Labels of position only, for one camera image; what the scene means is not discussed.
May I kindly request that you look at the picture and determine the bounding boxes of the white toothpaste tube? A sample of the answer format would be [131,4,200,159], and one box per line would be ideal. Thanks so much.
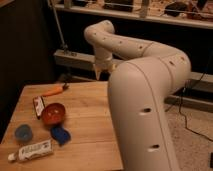
[8,140,53,162]

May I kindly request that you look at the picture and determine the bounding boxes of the orange carrot toy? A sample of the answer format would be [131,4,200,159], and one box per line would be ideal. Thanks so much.
[41,83,69,97]

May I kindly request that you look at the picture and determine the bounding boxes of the white window ledge rail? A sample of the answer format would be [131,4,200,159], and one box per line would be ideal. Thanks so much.
[53,0,213,30]

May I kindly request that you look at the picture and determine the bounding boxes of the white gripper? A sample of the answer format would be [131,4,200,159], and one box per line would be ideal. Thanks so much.
[94,50,116,80]

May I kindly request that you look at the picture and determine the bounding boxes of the metal pole stand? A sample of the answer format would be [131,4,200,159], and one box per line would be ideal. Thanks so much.
[49,0,76,56]

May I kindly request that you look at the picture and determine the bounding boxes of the dark blue plastic object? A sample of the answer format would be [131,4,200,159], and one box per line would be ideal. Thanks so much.
[50,126,71,146]

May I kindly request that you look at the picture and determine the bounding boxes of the black cable on floor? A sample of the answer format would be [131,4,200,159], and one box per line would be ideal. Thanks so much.
[164,53,213,143]

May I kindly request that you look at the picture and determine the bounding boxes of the light blue cup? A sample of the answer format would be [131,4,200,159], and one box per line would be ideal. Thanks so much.
[15,124,33,142]

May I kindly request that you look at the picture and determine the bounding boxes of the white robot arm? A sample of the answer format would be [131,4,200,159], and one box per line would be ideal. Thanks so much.
[84,20,191,171]

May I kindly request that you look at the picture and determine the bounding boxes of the red bowl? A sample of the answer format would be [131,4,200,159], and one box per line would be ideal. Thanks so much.
[41,103,65,125]

